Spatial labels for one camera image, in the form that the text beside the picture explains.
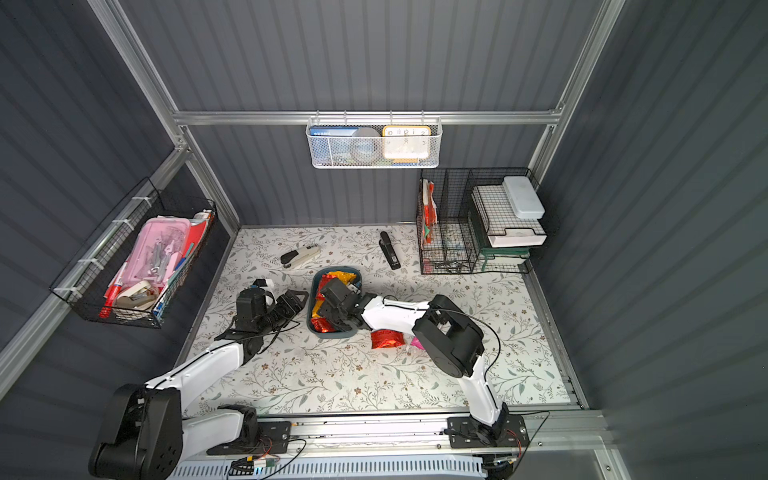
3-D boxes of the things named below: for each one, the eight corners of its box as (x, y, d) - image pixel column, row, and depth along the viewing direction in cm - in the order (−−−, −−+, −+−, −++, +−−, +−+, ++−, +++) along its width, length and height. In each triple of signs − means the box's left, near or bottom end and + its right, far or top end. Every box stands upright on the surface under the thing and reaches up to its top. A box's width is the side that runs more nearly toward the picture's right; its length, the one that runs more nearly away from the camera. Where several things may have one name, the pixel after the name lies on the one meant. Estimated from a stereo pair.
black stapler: (391, 271, 109) (391, 263, 105) (378, 241, 118) (377, 232, 115) (400, 269, 110) (400, 260, 106) (386, 239, 119) (385, 230, 115)
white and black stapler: (287, 271, 109) (283, 263, 105) (283, 265, 111) (279, 256, 107) (320, 254, 114) (317, 245, 110) (315, 248, 116) (312, 239, 112)
